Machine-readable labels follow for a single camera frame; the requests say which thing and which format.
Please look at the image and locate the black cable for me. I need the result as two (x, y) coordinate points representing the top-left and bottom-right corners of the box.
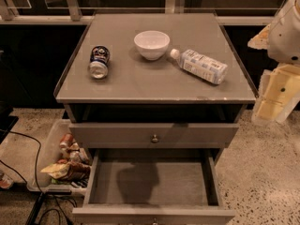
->
(0, 129), (76, 225)

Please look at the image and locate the white labelled plastic bottle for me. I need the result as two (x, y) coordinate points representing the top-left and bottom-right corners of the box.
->
(170, 49), (228, 85)

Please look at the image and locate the red-white can in bin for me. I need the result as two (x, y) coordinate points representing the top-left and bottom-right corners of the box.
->
(59, 133), (73, 149)

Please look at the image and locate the metal window railing frame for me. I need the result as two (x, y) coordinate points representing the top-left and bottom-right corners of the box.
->
(0, 0), (288, 25)

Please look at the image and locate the clear plastic storage bin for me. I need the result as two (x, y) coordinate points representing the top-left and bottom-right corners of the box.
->
(27, 119), (86, 196)

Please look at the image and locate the brown snack bag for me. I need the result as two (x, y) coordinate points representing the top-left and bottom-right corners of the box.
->
(41, 162), (91, 181)

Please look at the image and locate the white ceramic bowl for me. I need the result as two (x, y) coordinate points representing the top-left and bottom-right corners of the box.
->
(133, 30), (170, 61)

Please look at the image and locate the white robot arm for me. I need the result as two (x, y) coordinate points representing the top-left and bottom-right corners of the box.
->
(247, 0), (300, 125)

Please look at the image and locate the grey drawer cabinet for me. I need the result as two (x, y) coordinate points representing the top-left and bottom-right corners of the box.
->
(53, 12), (260, 225)

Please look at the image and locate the blue soda can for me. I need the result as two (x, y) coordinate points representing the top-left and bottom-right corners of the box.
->
(88, 46), (110, 79)

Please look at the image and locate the grey drawer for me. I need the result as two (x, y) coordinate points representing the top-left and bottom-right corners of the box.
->
(73, 149), (235, 225)
(69, 123), (238, 149)

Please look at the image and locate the grey top drawer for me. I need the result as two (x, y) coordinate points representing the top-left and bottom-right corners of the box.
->
(69, 123), (238, 149)

